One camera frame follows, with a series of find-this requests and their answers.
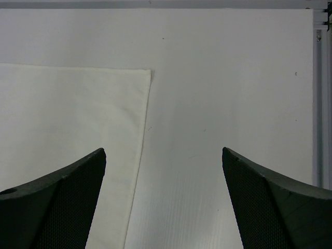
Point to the white cloth napkin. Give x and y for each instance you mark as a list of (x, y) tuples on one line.
[(53, 116)]

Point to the right side aluminium rail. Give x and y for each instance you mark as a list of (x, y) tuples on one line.
[(322, 97)]

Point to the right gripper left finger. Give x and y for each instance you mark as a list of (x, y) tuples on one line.
[(55, 210)]

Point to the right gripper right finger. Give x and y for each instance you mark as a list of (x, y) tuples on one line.
[(273, 210)]

